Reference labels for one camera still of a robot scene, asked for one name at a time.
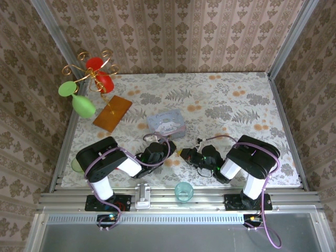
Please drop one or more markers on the red wine glass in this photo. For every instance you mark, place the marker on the red wine glass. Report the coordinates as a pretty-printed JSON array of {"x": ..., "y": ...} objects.
[{"x": 106, "y": 81}]

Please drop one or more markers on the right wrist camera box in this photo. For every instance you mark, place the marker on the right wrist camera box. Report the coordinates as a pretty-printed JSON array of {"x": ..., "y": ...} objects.
[{"x": 200, "y": 143}]

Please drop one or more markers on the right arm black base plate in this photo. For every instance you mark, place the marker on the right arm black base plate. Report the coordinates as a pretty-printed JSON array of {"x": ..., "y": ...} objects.
[{"x": 232, "y": 203}]

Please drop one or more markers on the aluminium frame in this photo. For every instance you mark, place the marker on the aluminium frame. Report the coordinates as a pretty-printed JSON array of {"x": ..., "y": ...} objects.
[{"x": 204, "y": 195}]

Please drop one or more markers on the grey metal sheet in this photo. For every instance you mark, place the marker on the grey metal sheet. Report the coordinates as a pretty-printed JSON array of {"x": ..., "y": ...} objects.
[{"x": 170, "y": 239}]

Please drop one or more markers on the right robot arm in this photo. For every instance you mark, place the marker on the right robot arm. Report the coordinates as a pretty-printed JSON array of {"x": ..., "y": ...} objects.
[{"x": 252, "y": 157}]

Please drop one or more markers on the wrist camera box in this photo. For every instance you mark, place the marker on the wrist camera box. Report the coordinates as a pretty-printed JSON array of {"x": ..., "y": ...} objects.
[
  {"x": 200, "y": 143},
  {"x": 155, "y": 138}
]

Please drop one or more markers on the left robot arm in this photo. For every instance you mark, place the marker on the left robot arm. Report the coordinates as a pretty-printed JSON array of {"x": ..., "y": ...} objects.
[{"x": 105, "y": 157}]

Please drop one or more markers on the white clamp bracket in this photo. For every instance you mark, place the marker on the white clamp bracket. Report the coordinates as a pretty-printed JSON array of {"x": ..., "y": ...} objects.
[{"x": 142, "y": 195}]

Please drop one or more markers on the left small circuit board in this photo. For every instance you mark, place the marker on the left small circuit board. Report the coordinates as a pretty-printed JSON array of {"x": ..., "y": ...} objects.
[{"x": 107, "y": 218}]

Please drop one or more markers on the floral table mat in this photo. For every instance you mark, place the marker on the floral table mat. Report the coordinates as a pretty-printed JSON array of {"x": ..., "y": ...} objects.
[{"x": 210, "y": 99}]

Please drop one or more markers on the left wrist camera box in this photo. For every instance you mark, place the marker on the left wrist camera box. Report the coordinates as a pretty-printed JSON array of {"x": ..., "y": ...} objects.
[{"x": 155, "y": 138}]

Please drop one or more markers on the green plastic cup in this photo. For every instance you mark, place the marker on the green plastic cup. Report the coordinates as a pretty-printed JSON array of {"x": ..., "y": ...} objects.
[{"x": 74, "y": 166}]

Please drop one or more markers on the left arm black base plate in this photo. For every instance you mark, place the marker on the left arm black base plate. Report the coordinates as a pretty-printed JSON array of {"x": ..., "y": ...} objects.
[{"x": 123, "y": 203}]

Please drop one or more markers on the right small circuit board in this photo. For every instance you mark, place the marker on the right small circuit board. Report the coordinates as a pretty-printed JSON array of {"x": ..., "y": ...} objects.
[{"x": 253, "y": 219}]

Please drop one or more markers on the teal glass cup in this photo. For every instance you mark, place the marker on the teal glass cup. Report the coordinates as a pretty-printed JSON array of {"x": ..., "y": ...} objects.
[{"x": 184, "y": 193}]

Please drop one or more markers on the green wine glass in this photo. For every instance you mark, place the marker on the green wine glass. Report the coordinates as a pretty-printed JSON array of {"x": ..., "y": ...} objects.
[{"x": 84, "y": 106}]

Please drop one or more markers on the blue cartoon tin box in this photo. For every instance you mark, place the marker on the blue cartoon tin box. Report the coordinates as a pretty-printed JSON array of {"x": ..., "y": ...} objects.
[{"x": 168, "y": 123}]

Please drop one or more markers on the small circuit board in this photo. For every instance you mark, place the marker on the small circuit board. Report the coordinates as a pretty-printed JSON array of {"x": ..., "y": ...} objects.
[
  {"x": 107, "y": 218},
  {"x": 253, "y": 219}
]

